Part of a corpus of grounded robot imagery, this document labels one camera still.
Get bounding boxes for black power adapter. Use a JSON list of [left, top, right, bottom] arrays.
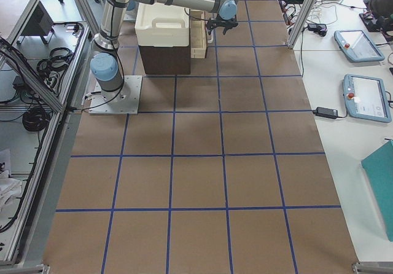
[[313, 107, 338, 119]]

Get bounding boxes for lower teach pendant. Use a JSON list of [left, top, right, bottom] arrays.
[[343, 74, 392, 123]]

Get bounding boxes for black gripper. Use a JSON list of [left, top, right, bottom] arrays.
[[206, 15, 238, 35]]

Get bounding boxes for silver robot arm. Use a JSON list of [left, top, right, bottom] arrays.
[[90, 0, 239, 102]]

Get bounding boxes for coiled black cables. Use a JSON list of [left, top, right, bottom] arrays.
[[21, 106, 47, 133]]

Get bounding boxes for wooden drawer with white handle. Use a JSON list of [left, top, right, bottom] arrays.
[[189, 9, 214, 59]]

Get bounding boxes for cream plastic tray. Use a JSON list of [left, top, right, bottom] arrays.
[[135, 3, 189, 47]]

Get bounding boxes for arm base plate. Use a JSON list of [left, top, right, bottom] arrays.
[[87, 76, 142, 115]]

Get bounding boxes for upper teach pendant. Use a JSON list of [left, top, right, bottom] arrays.
[[333, 30, 385, 63]]

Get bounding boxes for teach pendant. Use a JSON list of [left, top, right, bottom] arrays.
[[343, 74, 392, 123], [333, 30, 385, 63]]

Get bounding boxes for aluminium frame post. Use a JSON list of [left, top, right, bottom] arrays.
[[287, 0, 316, 49]]

